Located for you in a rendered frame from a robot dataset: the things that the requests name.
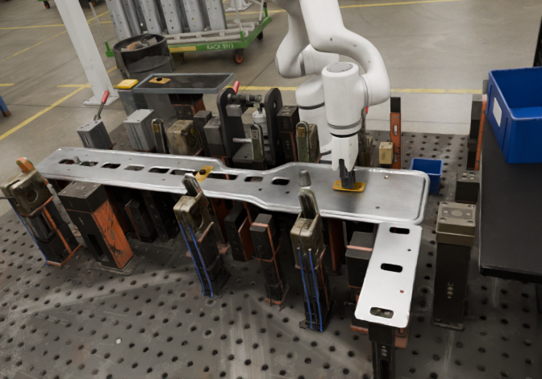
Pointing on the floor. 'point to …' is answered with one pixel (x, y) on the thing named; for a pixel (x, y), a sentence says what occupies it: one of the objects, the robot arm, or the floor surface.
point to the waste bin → (147, 66)
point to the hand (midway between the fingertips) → (348, 178)
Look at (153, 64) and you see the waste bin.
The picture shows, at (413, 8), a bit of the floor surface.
